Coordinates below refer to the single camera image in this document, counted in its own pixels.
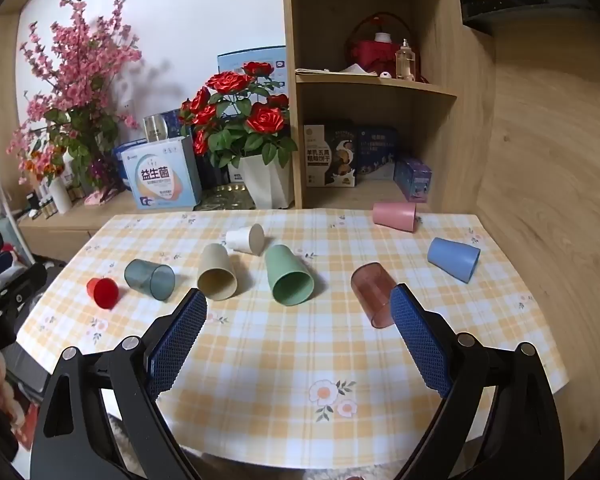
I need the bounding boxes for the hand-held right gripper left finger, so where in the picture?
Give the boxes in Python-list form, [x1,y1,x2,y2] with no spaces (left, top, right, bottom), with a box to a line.
[30,287,211,480]

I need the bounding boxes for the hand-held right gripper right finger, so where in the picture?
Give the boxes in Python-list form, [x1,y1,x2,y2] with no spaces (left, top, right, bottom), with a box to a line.
[390,283,566,480]

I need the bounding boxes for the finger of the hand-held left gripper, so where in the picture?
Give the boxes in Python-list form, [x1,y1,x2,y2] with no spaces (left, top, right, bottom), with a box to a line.
[0,260,48,361]

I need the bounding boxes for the transparent pink cup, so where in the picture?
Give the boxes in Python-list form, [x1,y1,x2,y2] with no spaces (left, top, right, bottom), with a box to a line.
[350,262,398,329]

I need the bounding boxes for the transparent dark teal cup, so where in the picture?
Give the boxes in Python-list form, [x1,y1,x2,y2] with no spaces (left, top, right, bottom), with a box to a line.
[124,259,176,302]

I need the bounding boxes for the beige cup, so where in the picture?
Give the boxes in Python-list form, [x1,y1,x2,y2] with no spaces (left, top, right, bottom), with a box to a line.
[196,243,239,302]

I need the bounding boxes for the small red cup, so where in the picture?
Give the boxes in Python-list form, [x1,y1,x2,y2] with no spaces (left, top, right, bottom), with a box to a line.
[86,276,121,309]

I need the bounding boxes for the blue cup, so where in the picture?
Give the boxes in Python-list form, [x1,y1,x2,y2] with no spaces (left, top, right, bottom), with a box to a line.
[426,237,482,285]

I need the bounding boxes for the small white cup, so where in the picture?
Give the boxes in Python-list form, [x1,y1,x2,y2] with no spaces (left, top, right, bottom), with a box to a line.
[225,224,266,256]

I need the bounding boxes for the green cup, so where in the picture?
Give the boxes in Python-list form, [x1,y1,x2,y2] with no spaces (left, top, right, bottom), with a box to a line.
[264,244,315,306]

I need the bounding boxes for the opaque pink cup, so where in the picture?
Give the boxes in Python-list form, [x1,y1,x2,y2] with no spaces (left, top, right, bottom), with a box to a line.
[372,202,418,233]

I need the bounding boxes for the metal cup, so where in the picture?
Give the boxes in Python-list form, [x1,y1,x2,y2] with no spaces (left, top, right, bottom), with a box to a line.
[143,114,170,143]

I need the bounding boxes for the low wooden cabinet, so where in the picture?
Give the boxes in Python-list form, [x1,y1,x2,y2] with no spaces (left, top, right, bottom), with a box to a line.
[17,190,301,266]

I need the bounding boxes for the white bottle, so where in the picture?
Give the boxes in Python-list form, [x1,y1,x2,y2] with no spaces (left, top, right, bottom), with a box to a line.
[47,172,73,213]

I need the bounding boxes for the yellow checkered tablecloth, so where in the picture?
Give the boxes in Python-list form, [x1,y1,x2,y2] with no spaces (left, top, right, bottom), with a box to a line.
[17,208,568,466]

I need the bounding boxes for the blister packs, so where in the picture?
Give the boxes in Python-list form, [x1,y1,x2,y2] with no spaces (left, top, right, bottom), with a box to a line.
[200,184,256,211]

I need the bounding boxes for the purple box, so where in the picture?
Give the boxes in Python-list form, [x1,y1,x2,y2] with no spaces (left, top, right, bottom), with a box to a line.
[394,156,433,203]

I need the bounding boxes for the white and blue box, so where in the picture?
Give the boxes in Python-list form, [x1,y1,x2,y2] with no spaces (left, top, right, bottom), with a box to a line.
[117,136,203,212]

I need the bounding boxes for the white plant pot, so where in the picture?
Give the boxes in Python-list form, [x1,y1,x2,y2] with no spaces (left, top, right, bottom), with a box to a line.
[237,152,295,210]

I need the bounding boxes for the dark blue box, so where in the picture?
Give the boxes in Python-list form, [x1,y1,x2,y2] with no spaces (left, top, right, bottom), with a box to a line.
[356,126,398,181]

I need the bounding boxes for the biscuit box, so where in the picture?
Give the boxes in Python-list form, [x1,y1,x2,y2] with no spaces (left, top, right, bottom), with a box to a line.
[303,120,357,188]

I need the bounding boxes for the red artificial rose plant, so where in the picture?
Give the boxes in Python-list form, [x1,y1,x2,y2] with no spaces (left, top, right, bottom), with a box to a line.
[177,61,298,168]

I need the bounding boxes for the pink artificial flower bouquet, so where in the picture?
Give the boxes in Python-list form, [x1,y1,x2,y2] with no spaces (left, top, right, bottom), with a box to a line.
[7,0,143,196]

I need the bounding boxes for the clear glass bottle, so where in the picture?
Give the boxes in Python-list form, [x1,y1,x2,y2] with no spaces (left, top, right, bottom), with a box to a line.
[396,38,417,82]

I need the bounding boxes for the light blue flat box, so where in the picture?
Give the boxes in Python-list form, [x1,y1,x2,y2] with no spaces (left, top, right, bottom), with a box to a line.
[216,45,287,111]

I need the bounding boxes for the stack of papers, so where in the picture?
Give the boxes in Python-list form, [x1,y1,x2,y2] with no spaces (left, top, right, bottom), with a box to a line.
[295,63,381,77]

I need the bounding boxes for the red basket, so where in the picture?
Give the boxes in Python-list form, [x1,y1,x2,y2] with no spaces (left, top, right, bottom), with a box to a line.
[347,11,423,81]

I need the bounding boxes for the wooden shelf unit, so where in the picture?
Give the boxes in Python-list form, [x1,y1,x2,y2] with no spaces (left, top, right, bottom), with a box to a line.
[280,0,496,213]

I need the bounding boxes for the black wall shelf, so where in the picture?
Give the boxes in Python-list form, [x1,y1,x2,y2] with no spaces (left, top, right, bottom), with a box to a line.
[460,0,593,36]

